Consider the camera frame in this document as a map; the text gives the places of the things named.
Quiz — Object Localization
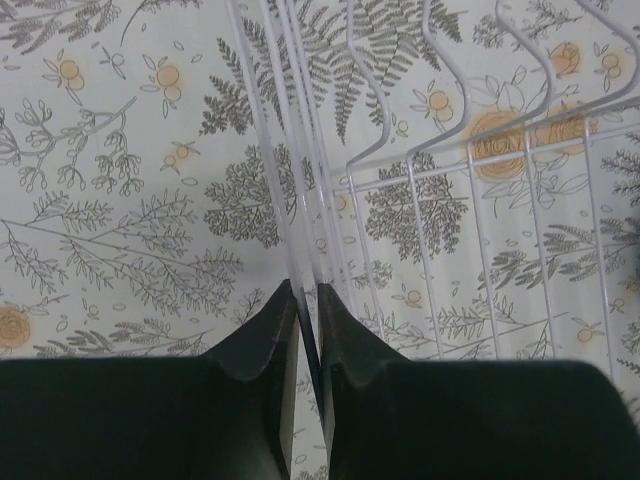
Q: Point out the white wire dish rack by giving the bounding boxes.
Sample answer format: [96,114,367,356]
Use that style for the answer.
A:
[224,1,639,415]

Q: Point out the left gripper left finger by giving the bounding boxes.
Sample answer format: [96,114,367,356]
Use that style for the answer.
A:
[1,281,298,479]

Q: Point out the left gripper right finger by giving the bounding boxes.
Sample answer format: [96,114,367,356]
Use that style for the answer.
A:
[318,284,639,479]

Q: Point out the floral table mat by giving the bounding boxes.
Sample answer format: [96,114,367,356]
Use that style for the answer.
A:
[0,0,640,480]

